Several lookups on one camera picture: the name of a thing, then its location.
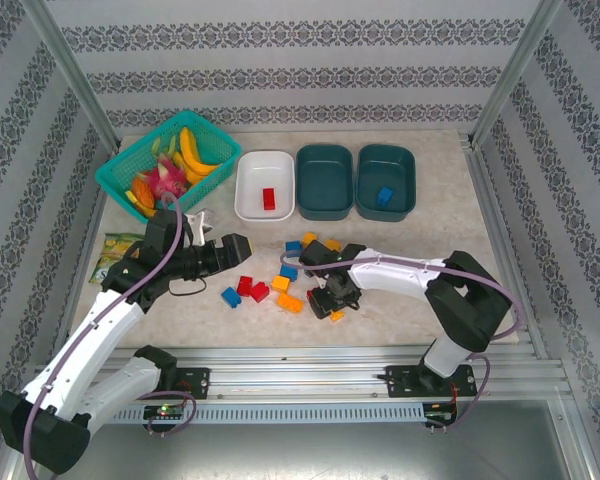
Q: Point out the yellow lego brick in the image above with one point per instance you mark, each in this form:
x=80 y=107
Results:
x=281 y=283
x=337 y=316
x=334 y=245
x=308 y=239

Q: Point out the blue lego brick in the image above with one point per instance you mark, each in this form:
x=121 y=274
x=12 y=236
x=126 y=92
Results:
x=231 y=297
x=293 y=248
x=385 y=196
x=289 y=271

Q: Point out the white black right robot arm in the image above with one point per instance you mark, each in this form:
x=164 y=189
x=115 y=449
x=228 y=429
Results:
x=395 y=272

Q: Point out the long orange lego brick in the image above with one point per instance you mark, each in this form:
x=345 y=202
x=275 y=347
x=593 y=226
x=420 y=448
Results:
x=290 y=303

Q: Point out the yellow toy fruit slice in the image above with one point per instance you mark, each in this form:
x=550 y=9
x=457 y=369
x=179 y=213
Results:
x=150 y=211

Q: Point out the white plastic container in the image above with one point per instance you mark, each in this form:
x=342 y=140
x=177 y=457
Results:
x=252 y=180

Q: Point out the green yellow snack packet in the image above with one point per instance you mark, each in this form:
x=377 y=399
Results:
x=112 y=250

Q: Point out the short yellow toy banana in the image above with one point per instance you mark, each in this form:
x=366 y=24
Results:
x=195 y=177

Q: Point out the pink toy dragon fruit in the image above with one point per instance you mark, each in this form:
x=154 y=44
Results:
x=167 y=181

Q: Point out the orange toy fruit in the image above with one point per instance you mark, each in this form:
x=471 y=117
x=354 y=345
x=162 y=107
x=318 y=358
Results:
x=142 y=192

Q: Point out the dark teal plastic container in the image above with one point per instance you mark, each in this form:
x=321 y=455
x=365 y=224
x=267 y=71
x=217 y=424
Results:
x=325 y=180
x=395 y=165

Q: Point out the long yellow toy banana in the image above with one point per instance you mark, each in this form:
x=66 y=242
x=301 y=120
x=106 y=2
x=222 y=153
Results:
x=190 y=150

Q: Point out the teal plastic mesh basket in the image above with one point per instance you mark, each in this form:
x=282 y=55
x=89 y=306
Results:
x=215 y=140

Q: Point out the small controller circuit board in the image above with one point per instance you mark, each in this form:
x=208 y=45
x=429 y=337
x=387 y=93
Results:
x=165 y=411
x=440 y=416

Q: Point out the wide aluminium base rail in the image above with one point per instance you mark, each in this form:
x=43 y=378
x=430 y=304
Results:
x=290 y=380

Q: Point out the aluminium side rail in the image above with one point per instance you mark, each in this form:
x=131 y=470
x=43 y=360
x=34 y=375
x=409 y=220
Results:
x=83 y=270
x=510 y=260

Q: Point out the aluminium frame post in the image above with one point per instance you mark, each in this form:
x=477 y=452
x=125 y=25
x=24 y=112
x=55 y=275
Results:
x=517 y=65
x=65 y=65

